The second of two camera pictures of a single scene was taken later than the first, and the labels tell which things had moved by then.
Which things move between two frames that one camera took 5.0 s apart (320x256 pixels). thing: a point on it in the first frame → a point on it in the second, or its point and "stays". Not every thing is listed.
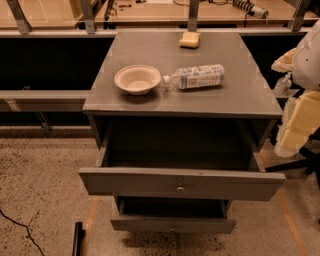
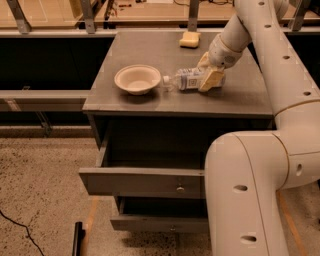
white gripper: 308,65 → 222,54
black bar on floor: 79,235 stays
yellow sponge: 190,40 stays
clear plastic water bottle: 196,76 stays
